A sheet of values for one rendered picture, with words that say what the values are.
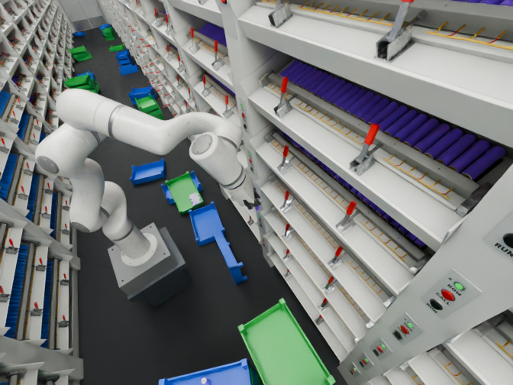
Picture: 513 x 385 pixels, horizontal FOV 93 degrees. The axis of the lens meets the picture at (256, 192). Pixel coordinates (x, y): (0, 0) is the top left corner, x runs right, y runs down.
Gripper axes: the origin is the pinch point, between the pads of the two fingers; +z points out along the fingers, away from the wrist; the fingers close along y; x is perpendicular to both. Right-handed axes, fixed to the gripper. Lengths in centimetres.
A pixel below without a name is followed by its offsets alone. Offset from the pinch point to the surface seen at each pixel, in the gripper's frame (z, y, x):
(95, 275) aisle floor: 46, -7, -139
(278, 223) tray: 31.6, -3.1, -1.7
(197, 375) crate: 21, 50, -37
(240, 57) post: -33.0, -24.3, 13.1
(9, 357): -3, 37, -106
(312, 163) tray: -8.2, -1.1, 22.4
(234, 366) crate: 26, 49, -25
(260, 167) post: 4.4, -15.7, 2.3
